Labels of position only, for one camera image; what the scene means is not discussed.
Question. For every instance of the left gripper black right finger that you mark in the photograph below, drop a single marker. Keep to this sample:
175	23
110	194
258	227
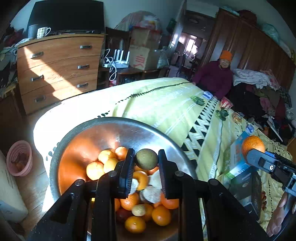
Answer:
206	203

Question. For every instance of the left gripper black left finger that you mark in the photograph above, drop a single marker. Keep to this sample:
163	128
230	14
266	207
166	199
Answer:
88	208

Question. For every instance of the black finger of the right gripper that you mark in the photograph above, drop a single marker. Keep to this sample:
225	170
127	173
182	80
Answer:
270	163

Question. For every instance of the large orange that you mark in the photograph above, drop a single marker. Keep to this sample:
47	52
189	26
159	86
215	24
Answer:
250	143

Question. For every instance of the brown longan fruit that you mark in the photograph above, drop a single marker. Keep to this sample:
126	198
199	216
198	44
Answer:
146	159

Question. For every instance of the person's right hand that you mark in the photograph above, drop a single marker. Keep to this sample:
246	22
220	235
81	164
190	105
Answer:
277	215

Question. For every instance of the black appliance box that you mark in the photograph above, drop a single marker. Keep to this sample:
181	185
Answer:
246	188

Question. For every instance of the blue green food box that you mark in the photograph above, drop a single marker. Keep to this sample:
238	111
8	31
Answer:
234	162

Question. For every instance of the yellow patterned bedspread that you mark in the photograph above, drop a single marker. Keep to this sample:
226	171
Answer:
167	104

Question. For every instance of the metal fruit bowl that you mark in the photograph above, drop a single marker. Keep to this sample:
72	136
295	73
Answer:
95	146

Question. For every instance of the pile of clothes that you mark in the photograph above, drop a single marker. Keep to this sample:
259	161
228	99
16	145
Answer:
260	99

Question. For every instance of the green leaf bunch centre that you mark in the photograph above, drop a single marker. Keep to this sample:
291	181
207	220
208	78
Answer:
222	114

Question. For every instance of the green leaf bunch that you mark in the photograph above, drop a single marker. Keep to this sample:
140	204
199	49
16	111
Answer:
222	114
197	100

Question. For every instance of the red snack packet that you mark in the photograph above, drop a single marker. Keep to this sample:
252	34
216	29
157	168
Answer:
226	103

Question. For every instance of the pink wicker basket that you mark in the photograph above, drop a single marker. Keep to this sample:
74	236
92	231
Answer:
19	159

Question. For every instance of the green leaf bunch right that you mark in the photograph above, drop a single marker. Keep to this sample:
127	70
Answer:
197	100

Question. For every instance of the blue tissue packet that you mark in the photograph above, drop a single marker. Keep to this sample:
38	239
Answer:
207	95

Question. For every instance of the person in orange hat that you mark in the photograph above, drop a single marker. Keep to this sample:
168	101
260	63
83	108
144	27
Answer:
216	76

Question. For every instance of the dark wooden wardrobe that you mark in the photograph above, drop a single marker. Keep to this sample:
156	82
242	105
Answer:
251	48

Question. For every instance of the wooden chest of drawers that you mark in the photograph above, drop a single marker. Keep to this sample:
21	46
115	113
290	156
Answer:
55	68

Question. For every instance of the white wifi router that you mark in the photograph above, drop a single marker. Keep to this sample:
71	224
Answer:
119	59

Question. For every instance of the cardboard box with red print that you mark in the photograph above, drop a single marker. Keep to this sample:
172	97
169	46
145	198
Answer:
143	58

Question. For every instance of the white patterned mug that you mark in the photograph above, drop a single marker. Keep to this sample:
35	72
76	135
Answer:
43	32

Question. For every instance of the black television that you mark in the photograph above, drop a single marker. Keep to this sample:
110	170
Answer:
69	16

